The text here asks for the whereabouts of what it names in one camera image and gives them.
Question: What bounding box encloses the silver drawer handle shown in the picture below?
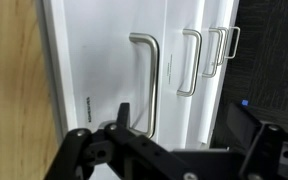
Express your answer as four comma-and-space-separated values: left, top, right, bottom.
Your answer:
129, 32, 160, 138
177, 29, 202, 97
202, 28, 223, 78

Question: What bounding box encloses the white file cabinet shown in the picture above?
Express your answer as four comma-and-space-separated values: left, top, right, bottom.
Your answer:
42, 0, 241, 180

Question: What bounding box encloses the white topmost drawer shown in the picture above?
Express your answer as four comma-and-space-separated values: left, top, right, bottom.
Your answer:
42, 0, 168, 153

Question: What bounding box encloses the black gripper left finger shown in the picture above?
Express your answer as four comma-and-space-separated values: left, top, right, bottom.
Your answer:
44, 102, 172, 180

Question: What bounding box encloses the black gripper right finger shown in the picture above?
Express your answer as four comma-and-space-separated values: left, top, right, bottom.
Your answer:
226, 103, 288, 180

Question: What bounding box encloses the silver top drawer handle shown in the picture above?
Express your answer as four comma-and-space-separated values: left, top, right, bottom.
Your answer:
129, 32, 160, 138

